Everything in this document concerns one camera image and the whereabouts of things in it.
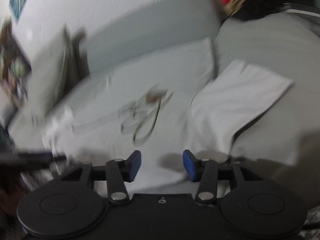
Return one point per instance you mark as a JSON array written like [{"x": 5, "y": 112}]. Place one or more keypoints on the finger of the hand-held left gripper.
[{"x": 30, "y": 158}]

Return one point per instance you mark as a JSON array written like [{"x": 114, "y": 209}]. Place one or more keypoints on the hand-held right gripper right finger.
[{"x": 188, "y": 165}]

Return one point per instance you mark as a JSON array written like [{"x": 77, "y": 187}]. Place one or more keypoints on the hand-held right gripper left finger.
[{"x": 135, "y": 165}]

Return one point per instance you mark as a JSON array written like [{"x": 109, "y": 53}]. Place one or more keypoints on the white shirt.
[{"x": 237, "y": 100}]

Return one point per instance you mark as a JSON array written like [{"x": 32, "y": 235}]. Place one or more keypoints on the large grey cushion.
[{"x": 52, "y": 75}]

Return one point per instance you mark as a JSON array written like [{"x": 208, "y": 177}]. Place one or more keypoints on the cluttered dark shelf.
[{"x": 12, "y": 62}]

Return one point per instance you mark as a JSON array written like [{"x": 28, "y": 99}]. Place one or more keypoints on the grey sofa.
[{"x": 262, "y": 45}]

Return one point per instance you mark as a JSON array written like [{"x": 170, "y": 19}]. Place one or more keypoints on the black folded garment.
[{"x": 265, "y": 5}]

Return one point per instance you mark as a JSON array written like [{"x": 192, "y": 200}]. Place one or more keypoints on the teal wall poster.
[{"x": 18, "y": 0}]

